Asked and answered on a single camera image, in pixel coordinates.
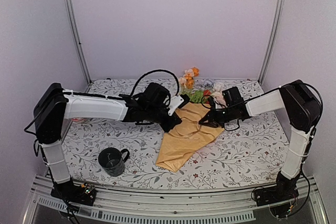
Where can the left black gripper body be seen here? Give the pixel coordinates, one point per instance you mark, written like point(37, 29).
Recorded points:
point(154, 116)

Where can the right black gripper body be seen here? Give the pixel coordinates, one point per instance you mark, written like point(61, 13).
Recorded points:
point(220, 118)

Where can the pink rose fake stem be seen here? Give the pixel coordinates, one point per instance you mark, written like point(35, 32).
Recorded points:
point(217, 94)

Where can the orange wrapping paper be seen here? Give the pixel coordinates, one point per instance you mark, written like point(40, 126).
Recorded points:
point(207, 93)

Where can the cream rose fake stem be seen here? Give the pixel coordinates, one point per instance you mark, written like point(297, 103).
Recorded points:
point(182, 82)

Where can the blue fake flower stem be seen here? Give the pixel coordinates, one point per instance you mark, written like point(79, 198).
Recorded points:
point(205, 83)

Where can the yellow wrapping paper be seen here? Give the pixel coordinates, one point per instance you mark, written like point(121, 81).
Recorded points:
point(175, 152)

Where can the orange fake flower stem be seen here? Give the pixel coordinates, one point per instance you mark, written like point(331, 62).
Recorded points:
point(189, 75)

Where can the tan raffia ribbon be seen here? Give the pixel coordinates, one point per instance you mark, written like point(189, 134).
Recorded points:
point(187, 128)

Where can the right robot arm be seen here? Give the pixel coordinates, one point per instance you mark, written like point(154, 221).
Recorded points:
point(301, 102)

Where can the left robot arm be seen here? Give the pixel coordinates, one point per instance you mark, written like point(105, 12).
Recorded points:
point(59, 104)

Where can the green leafy fake stem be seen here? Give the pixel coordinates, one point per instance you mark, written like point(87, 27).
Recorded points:
point(196, 95)

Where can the black mug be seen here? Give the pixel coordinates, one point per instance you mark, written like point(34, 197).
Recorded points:
point(113, 160)

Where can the red white patterned bowl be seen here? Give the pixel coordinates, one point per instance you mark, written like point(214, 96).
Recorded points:
point(78, 120)

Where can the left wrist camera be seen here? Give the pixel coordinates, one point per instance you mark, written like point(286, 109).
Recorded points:
point(155, 96)

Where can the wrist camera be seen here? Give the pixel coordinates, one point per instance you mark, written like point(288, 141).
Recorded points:
point(155, 96)
point(232, 97)

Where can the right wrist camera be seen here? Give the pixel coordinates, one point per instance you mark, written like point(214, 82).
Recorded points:
point(232, 97)

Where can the front aluminium rail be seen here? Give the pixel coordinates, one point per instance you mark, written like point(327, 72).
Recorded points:
point(115, 204)

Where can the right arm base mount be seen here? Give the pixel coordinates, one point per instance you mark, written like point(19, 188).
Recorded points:
point(270, 195)

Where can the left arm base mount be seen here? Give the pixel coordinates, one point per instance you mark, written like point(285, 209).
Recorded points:
point(84, 194)

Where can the right metal frame post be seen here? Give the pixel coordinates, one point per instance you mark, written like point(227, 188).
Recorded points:
point(271, 41)

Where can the metal frame post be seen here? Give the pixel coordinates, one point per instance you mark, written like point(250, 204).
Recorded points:
point(271, 41)
point(76, 37)

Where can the left metal frame post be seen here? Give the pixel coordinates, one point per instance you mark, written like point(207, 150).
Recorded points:
point(76, 37)

